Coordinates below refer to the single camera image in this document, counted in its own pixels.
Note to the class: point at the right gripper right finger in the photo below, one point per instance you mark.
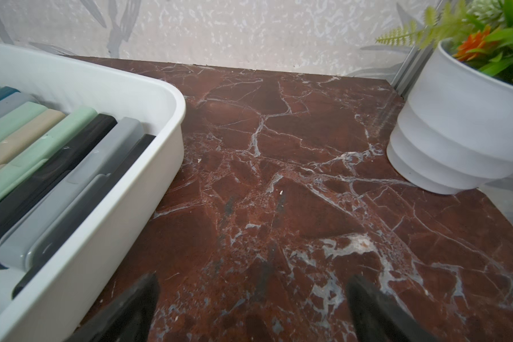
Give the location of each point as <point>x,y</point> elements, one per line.
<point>376,317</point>

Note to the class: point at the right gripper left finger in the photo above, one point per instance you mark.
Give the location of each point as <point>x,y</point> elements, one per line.
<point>128,318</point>

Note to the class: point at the white rectangular storage box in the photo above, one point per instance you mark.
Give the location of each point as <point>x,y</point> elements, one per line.
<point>56,300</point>

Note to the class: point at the grey pruning pliers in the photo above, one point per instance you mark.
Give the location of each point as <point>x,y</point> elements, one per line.
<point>14,101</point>
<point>23,244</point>

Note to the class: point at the light green pliers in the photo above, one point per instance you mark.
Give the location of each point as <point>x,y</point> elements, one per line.
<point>31,159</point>
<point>18,117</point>

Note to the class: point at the beige pruning pliers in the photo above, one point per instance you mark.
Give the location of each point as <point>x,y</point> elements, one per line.
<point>19,140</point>

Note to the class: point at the small potted flower plant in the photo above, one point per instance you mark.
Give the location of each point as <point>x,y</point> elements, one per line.
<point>455,131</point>

